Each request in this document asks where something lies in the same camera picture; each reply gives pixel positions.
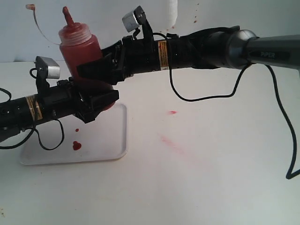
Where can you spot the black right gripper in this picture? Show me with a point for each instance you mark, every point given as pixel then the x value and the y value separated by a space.
pixel 122 60

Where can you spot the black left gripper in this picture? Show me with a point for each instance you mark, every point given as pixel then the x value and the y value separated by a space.
pixel 65 98

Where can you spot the red sauce squeeze bottle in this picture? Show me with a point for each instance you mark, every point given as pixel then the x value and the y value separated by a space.
pixel 77 46

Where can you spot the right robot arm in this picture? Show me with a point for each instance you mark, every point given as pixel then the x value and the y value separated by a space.
pixel 205 49

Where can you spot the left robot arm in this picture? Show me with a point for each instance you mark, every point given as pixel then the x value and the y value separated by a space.
pixel 19 115

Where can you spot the white rectangular plastic tray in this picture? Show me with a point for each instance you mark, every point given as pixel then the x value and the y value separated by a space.
pixel 103 139

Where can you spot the red sauce blob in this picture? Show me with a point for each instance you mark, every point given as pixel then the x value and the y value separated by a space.
pixel 76 145

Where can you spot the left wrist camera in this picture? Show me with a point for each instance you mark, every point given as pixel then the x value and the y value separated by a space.
pixel 47 68

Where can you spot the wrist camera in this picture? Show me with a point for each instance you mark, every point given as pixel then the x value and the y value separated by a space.
pixel 136 18
pixel 47 68

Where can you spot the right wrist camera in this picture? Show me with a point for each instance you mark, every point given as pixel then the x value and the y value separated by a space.
pixel 136 18

